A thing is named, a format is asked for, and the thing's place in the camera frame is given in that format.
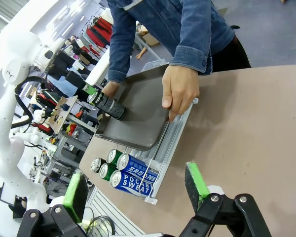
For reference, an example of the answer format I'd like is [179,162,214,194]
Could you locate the grey ribbed aluminium base plate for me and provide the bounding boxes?
[87,185,148,237]

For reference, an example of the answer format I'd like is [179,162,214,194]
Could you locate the white side table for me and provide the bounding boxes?
[85,48,112,87]

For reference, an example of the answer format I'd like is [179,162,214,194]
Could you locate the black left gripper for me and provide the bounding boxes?
[50,50,98,101]

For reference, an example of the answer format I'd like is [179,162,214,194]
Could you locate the green Chilsung cider can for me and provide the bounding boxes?
[98,162,118,180]
[106,148,124,166]

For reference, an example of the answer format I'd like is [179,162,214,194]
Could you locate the person's right forearm denim sleeve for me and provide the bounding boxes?
[107,37,136,83]

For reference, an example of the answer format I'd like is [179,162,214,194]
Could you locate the blue Pocari Sweat can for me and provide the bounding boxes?
[109,169,159,198]
[116,153,161,181]

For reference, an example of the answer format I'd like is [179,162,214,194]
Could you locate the person's left hand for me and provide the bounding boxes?
[161,64,200,122]

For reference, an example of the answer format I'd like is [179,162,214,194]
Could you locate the white wire can dispenser rack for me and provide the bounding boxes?
[127,97,200,205]

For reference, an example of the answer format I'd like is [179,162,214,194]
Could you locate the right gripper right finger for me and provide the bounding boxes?
[179,162,272,237]

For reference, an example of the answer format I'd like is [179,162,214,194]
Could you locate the person's right hand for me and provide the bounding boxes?
[101,80,121,98]

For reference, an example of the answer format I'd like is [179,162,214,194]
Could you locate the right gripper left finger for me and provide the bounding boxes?
[16,170,89,237]

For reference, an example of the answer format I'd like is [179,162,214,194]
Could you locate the black cable bundle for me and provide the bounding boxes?
[85,214,116,237]

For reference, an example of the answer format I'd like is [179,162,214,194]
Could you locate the plywood board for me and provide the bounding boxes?
[48,95,79,135]

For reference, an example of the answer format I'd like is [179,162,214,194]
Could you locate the person in blue denim jacket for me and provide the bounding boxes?
[106,0,252,83]

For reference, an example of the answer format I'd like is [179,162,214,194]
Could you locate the dark brown serving tray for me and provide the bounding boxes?
[95,63,173,152]

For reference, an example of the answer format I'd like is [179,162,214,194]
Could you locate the black stand with white card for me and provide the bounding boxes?
[0,182,28,219]

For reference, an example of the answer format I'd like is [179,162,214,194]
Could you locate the grey metal workbench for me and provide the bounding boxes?
[46,116,97,171]

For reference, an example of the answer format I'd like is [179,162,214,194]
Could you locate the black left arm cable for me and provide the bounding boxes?
[11,76,51,129]

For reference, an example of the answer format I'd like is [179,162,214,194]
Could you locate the person's left forearm denim sleeve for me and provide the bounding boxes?
[169,22,236,76]

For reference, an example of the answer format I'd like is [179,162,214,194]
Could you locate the brown cardboard box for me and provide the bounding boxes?
[139,24,161,47]

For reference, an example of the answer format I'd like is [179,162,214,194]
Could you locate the clothes rack with red garments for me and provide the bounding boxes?
[85,7,114,50]

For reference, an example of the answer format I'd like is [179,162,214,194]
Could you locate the black Pepsi can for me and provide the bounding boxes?
[87,90,127,121]
[90,157,107,173]

